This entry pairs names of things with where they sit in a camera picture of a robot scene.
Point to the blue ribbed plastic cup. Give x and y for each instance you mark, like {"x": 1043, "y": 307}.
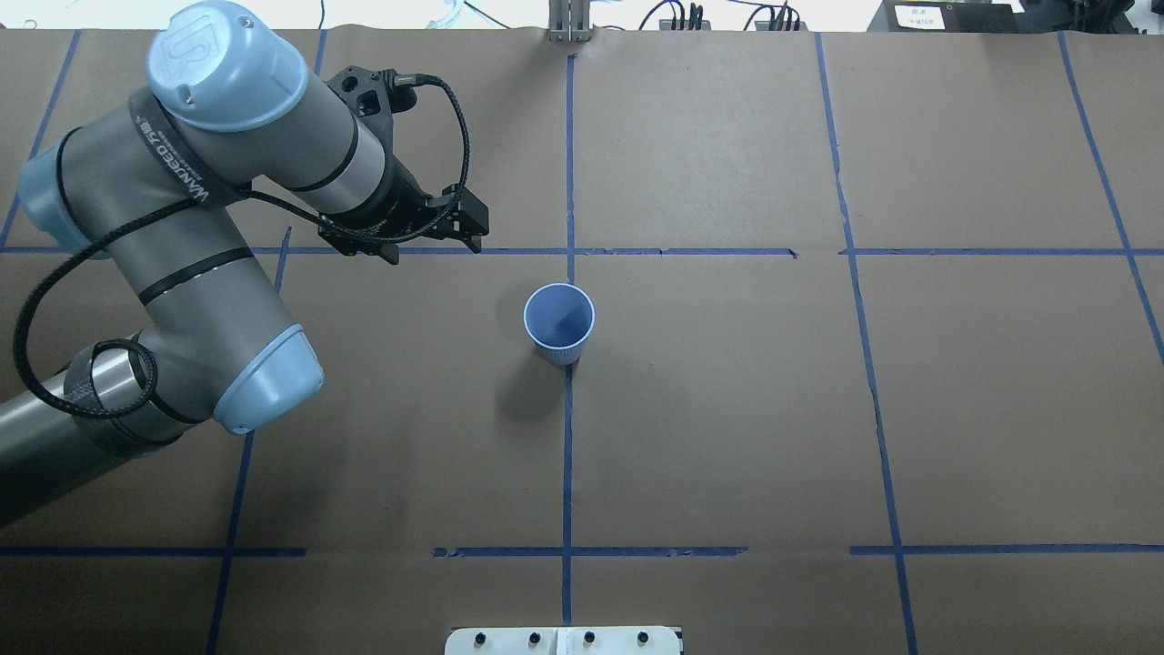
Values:
{"x": 559, "y": 320}

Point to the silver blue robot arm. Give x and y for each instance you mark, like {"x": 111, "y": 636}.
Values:
{"x": 231, "y": 113}

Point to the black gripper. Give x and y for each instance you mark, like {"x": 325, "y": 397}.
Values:
{"x": 389, "y": 197}

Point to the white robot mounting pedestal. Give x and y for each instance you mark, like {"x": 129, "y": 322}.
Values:
{"x": 629, "y": 639}

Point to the aluminium frame post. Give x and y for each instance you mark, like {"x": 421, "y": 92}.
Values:
{"x": 569, "y": 21}

